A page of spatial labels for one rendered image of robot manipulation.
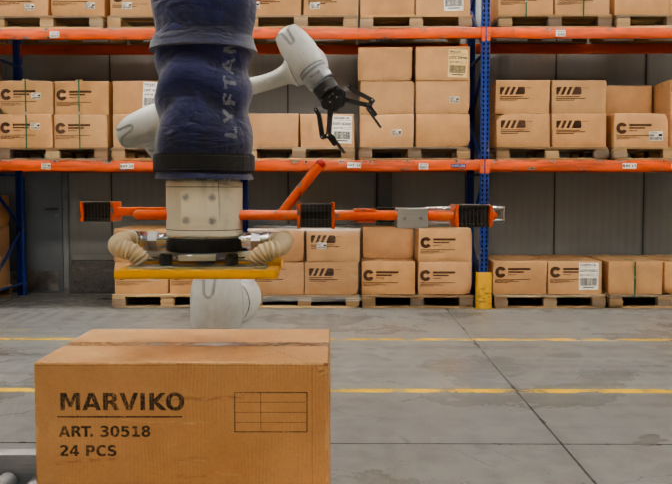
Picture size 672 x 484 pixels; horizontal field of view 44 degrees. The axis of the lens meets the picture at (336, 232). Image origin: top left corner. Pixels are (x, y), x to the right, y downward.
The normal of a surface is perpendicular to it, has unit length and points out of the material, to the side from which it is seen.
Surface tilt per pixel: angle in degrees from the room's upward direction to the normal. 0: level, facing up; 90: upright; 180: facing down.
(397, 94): 90
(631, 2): 93
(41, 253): 90
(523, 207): 90
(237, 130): 78
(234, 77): 70
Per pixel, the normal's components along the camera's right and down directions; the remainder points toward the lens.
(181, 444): 0.00, 0.05
